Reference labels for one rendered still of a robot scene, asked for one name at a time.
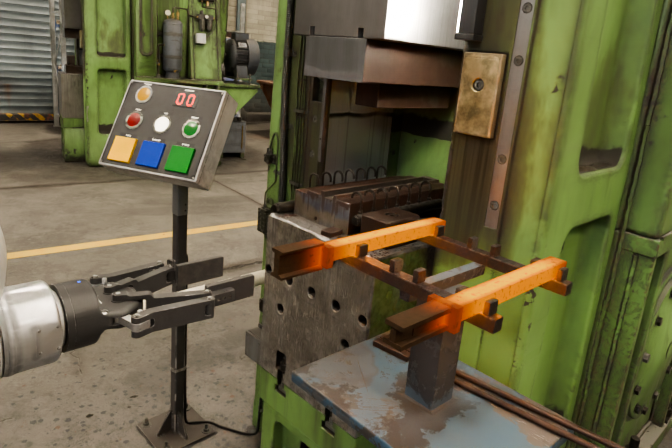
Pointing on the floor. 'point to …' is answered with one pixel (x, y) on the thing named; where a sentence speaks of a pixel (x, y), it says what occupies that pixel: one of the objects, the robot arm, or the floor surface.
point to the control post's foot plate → (156, 435)
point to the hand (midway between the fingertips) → (218, 279)
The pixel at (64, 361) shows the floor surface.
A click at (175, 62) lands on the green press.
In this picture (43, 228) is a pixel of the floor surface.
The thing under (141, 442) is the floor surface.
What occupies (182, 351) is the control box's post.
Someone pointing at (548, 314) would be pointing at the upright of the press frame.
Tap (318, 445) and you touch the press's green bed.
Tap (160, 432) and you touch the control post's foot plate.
